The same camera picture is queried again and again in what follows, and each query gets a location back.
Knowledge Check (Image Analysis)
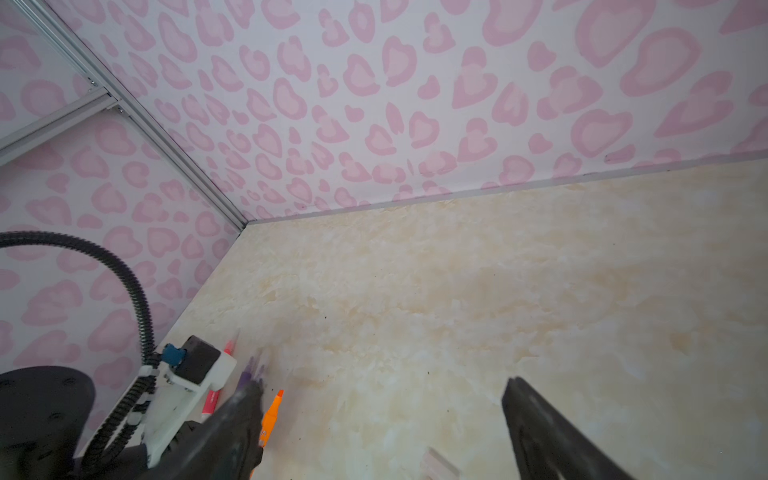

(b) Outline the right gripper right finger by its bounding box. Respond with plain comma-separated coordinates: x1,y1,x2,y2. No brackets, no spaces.
502,377,630,479

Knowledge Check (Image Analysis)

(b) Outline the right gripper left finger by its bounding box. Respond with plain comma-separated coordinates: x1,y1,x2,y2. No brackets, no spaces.
141,381,264,480

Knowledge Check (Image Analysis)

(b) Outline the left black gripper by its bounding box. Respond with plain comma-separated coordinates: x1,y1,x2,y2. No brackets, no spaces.
1,366,147,479

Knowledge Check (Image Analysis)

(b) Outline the pink highlighter pen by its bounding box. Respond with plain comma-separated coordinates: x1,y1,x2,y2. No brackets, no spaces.
200,330,240,421

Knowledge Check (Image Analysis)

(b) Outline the clear pen cap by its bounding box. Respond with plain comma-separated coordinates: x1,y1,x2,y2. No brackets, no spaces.
420,447,461,480

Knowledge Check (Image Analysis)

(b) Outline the orange highlighter pen upper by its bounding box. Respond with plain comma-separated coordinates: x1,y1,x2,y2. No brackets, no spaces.
259,390,284,448

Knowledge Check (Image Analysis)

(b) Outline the left black corrugated cable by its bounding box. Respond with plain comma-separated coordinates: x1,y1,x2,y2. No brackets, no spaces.
0,230,158,475

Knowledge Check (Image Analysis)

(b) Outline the aluminium frame strut left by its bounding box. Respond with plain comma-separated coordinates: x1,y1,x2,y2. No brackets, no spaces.
1,1,248,231

